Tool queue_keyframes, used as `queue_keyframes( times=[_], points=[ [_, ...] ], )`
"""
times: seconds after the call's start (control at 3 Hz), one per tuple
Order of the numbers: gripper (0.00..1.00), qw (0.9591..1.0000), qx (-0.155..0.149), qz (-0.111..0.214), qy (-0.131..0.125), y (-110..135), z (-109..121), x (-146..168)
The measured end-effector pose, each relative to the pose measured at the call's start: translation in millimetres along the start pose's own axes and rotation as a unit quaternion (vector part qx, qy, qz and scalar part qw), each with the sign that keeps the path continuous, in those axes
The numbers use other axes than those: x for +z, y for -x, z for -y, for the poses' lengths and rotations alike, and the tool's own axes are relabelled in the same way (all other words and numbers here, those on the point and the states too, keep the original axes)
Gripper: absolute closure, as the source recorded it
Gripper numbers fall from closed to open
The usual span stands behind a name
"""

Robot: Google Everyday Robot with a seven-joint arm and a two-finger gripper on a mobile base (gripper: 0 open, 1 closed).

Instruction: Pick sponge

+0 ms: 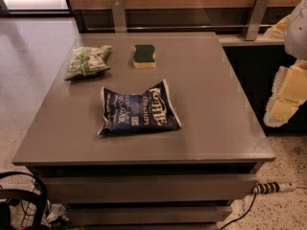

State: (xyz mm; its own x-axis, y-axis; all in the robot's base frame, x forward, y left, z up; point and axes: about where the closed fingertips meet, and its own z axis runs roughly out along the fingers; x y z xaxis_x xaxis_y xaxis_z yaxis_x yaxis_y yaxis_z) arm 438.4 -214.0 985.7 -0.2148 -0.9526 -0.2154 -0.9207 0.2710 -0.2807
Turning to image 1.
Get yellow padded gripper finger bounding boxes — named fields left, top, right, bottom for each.
left=264, top=15, right=290, bottom=38
left=263, top=60, right=307, bottom=127

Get green and yellow sponge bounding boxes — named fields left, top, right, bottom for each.
left=133, top=44, right=155, bottom=68

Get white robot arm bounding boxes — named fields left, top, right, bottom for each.
left=263, top=0, right=307, bottom=127

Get white power strip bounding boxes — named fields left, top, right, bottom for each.
left=251, top=182, right=297, bottom=195

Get blue potato chips bag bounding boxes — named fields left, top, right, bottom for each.
left=98, top=80, right=181, bottom=135

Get grey drawer cabinet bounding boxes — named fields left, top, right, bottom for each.
left=13, top=33, right=274, bottom=230

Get green snack bag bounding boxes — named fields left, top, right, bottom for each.
left=65, top=45, right=112, bottom=81

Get right metal bracket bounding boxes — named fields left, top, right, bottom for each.
left=242, top=0, right=270, bottom=41

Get metal bracket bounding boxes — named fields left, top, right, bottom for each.
left=110, top=0, right=127, bottom=33
left=242, top=0, right=270, bottom=41

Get black power cable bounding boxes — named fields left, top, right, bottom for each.
left=218, top=192, right=258, bottom=230

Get wooden wall panel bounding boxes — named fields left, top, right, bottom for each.
left=66, top=0, right=301, bottom=34

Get left metal bracket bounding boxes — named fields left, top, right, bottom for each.
left=110, top=0, right=127, bottom=33

